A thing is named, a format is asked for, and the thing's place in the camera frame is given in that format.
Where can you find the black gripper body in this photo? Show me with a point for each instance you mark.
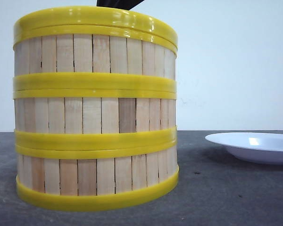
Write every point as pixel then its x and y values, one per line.
pixel 119 4

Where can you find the yellow-rimmed bamboo steamer lid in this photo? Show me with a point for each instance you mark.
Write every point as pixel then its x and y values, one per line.
pixel 95 20

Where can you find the bamboo steamer basket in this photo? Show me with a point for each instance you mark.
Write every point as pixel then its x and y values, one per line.
pixel 92 61
pixel 63 178
pixel 67 126

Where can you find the white plate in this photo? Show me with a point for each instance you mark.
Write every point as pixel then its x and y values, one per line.
pixel 256 147

